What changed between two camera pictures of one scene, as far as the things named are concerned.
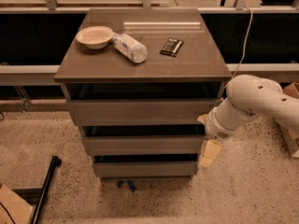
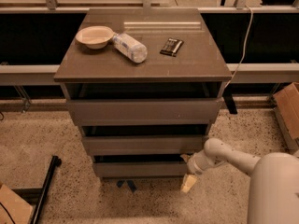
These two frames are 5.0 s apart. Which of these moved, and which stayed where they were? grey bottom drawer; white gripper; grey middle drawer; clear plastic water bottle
Moved: white gripper
Stayed: grey bottom drawer; grey middle drawer; clear plastic water bottle
